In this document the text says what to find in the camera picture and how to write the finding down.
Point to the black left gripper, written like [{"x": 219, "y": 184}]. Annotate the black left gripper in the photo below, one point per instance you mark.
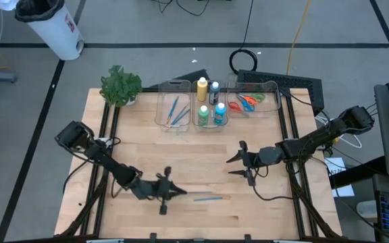
[{"x": 154, "y": 189}]

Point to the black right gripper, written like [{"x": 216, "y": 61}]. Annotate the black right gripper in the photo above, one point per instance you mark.
[{"x": 254, "y": 160}]

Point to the blue paint bottle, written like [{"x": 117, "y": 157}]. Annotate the blue paint bottle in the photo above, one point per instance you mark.
[{"x": 220, "y": 116}]

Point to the red scissors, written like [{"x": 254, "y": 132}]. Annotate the red scissors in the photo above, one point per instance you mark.
[{"x": 235, "y": 106}]

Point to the green paint bottle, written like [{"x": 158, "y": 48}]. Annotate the green paint bottle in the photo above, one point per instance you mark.
[{"x": 203, "y": 118}]

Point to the orange scissors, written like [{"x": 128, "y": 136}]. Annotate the orange scissors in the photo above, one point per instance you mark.
[{"x": 251, "y": 100}]

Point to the green scissors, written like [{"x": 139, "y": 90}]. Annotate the green scissors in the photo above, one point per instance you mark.
[{"x": 260, "y": 98}]

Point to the dark grey paint bottle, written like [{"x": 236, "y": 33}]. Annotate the dark grey paint bottle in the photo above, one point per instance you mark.
[{"x": 214, "y": 96}]

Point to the yellow paint bottle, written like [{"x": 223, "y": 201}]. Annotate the yellow paint bottle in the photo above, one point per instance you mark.
[{"x": 202, "y": 91}]

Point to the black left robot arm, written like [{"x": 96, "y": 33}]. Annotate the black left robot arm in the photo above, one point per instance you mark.
[{"x": 113, "y": 165}]

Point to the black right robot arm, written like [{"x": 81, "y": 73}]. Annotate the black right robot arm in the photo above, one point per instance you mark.
[{"x": 316, "y": 138}]

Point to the black table clamp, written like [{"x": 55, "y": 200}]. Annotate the black table clamp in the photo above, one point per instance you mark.
[
  {"x": 153, "y": 237},
  {"x": 248, "y": 237}
]

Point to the blue scissors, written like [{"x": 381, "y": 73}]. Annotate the blue scissors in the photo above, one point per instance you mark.
[{"x": 246, "y": 107}]

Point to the wide clear plastic bin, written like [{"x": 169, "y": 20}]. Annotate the wide clear plastic bin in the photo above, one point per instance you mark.
[{"x": 270, "y": 104}]

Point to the white paper sheet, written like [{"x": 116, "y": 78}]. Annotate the white paper sheet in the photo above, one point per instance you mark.
[{"x": 336, "y": 165}]

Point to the black diagonal bar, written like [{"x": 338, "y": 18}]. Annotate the black diagonal bar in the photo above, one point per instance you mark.
[{"x": 356, "y": 172}]

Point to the green plant in white pot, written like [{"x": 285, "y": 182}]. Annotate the green plant in white pot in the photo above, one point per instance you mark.
[{"x": 120, "y": 86}]

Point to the pale grey rounded object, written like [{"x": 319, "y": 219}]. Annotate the pale grey rounded object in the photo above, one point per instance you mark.
[{"x": 366, "y": 210}]

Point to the white trash can black bag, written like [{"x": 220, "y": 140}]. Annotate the white trash can black bag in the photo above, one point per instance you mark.
[{"x": 56, "y": 33}]

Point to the white plastic bag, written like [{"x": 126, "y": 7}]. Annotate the white plastic bag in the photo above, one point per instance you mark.
[{"x": 5, "y": 4}]

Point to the black aluminium table frame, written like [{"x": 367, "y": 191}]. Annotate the black aluminium table frame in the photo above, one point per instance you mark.
[{"x": 296, "y": 209}]

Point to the silver edge bracket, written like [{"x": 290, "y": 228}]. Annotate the silver edge bracket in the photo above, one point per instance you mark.
[
  {"x": 292, "y": 241},
  {"x": 105, "y": 241}
]

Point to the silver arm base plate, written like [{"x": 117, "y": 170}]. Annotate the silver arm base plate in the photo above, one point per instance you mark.
[{"x": 104, "y": 139}]

